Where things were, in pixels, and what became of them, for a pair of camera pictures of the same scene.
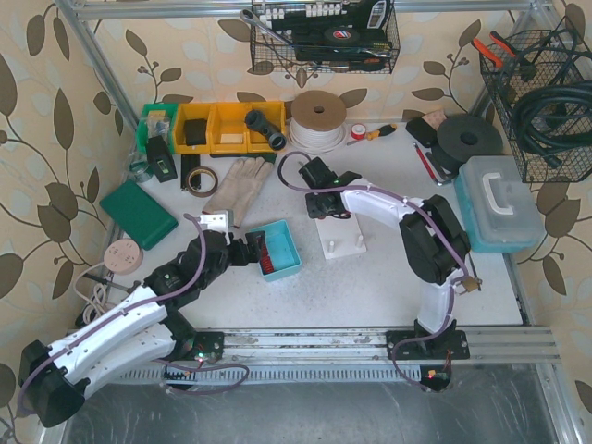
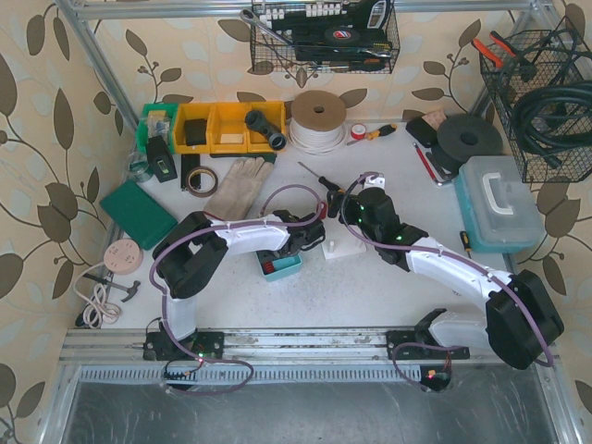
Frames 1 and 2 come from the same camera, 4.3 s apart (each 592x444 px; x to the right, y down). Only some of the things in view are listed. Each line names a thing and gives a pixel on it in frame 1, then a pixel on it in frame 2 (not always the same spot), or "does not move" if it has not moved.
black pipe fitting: (255, 120) does not move
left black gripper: (254, 243) to (313, 229)
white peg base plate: (340, 237) does not move
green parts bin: (157, 119) does not move
